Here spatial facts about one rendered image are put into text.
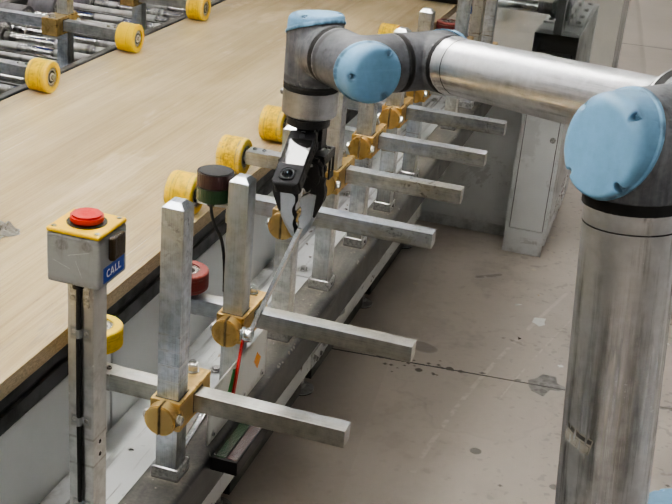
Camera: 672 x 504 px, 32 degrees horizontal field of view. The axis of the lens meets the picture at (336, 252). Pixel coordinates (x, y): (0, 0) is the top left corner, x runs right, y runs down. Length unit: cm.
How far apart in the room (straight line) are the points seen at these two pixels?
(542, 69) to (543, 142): 281
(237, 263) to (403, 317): 206
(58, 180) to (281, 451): 111
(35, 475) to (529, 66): 98
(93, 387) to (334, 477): 169
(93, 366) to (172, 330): 27
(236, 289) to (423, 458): 139
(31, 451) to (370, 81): 77
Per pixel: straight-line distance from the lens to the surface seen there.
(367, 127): 258
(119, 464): 203
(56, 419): 193
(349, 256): 263
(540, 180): 446
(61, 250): 140
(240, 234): 190
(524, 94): 161
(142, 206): 231
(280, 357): 219
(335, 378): 354
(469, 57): 171
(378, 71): 173
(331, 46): 176
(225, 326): 195
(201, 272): 202
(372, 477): 313
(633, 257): 132
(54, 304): 193
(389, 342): 194
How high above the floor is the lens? 177
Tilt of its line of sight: 24 degrees down
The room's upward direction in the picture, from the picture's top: 5 degrees clockwise
